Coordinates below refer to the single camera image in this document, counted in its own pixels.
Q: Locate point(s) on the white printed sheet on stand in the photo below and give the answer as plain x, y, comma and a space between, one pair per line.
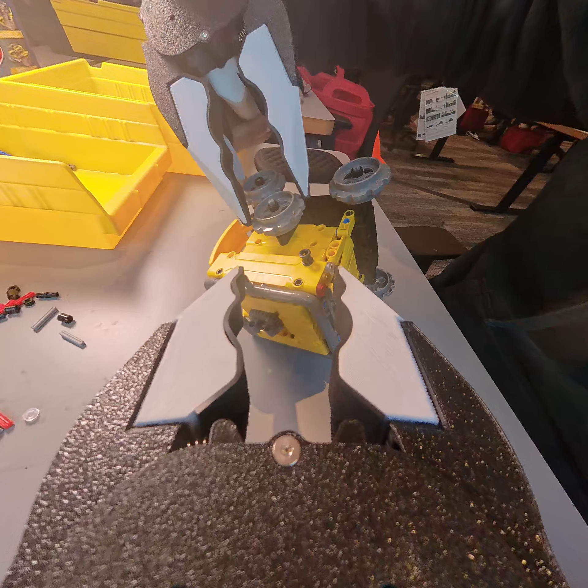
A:
441, 112

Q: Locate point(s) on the pile of small brick parts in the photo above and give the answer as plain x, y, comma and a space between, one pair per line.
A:
23, 298

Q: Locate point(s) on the yellow brick toy truck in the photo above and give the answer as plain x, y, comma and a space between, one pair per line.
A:
275, 271

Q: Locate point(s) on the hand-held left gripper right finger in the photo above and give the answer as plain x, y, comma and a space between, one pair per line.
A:
386, 367

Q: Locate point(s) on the orange red cloth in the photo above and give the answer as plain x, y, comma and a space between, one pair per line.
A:
375, 147

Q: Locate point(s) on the red and black backpack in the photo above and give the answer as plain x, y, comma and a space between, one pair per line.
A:
340, 105

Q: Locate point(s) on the red brick pin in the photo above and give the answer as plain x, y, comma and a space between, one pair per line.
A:
5, 421

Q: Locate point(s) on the clear round brick stud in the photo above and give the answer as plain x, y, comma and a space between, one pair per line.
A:
31, 415

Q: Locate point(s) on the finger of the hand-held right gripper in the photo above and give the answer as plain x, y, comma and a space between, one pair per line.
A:
280, 101
197, 128

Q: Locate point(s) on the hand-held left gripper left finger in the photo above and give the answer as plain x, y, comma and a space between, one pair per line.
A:
193, 367

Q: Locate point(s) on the pale grey desk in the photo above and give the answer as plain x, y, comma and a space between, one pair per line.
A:
92, 390

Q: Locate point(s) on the grey desk with wooden edge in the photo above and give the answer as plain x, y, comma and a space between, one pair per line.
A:
317, 115

